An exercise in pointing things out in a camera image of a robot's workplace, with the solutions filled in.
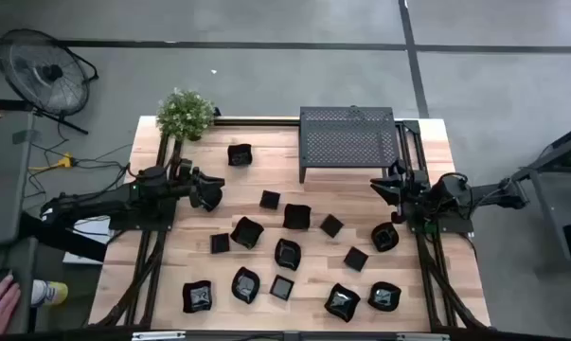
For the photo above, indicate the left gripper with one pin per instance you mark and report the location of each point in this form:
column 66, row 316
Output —
column 196, row 189

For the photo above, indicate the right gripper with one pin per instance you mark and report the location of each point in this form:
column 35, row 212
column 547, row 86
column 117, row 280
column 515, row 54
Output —
column 417, row 189

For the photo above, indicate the rounded wavy black plate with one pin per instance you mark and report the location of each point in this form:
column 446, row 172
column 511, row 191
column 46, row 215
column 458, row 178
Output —
column 385, row 237
column 287, row 255
column 245, row 285
column 384, row 296

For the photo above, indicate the wavy square black plate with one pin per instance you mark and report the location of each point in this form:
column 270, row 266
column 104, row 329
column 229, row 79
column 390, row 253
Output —
column 247, row 232
column 240, row 155
column 342, row 302
column 297, row 217
column 197, row 296

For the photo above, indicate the small square black plate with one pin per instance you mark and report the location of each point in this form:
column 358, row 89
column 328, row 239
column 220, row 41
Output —
column 331, row 226
column 281, row 287
column 270, row 200
column 219, row 243
column 356, row 259

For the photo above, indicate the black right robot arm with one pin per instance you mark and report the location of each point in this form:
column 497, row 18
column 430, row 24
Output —
column 488, row 194

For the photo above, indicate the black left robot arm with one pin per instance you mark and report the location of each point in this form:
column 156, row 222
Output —
column 100, row 204

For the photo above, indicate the black perforated metal shelf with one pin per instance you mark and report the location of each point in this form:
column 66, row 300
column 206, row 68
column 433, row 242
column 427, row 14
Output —
column 346, row 142

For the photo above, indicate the green potted plant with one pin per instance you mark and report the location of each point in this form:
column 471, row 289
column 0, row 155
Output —
column 185, row 116

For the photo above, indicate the yellow power plug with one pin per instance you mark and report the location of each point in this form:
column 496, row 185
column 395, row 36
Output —
column 66, row 161

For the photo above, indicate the black desk bar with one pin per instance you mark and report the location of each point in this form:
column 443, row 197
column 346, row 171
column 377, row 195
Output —
column 67, row 241

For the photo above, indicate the grey equipment stand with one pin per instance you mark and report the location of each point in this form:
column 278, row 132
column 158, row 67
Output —
column 550, row 213

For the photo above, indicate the yellow and white can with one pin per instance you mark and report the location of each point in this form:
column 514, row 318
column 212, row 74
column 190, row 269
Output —
column 50, row 293

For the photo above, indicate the grey side desk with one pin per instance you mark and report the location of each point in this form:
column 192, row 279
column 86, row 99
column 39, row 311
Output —
column 5, row 199

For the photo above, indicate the black floor fan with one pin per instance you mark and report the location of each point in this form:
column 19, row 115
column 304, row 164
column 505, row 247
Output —
column 43, row 71

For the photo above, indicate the black computer mouse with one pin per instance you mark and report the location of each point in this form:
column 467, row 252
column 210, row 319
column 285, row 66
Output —
column 2, row 274

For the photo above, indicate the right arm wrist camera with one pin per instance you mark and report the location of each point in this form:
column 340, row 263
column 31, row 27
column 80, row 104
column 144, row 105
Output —
column 398, row 168

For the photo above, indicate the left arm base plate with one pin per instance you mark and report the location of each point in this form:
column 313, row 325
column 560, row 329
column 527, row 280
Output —
column 164, row 221

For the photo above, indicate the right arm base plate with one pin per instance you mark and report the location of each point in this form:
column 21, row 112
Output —
column 458, row 225

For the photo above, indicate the black aluminium table frame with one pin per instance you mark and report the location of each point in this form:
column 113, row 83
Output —
column 247, row 122

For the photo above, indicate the silver metal bracket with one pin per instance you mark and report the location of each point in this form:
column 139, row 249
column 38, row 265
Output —
column 157, row 335
column 422, row 336

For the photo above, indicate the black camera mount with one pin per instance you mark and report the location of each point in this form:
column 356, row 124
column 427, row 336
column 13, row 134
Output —
column 291, row 336

